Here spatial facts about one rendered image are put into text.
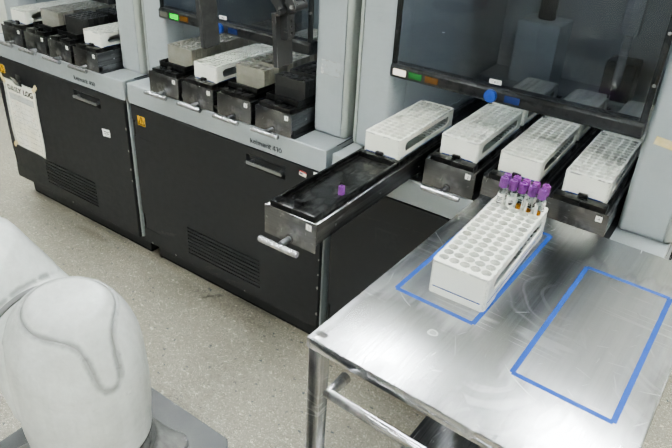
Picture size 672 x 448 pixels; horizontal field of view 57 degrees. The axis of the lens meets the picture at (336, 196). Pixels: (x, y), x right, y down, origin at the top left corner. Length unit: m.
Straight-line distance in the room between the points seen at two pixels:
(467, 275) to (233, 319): 1.37
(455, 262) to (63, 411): 0.61
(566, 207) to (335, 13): 0.76
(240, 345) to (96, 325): 1.40
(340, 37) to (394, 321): 0.93
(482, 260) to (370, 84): 0.76
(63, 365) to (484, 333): 0.59
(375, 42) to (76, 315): 1.10
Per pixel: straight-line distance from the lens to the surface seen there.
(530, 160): 1.49
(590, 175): 1.47
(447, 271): 1.03
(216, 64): 2.00
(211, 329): 2.23
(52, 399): 0.81
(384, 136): 1.50
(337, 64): 1.73
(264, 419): 1.94
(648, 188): 1.50
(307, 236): 1.26
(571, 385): 0.96
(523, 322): 1.04
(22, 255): 0.93
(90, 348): 0.79
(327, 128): 1.81
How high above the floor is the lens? 1.45
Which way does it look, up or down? 29 degrees down
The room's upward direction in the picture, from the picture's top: 3 degrees clockwise
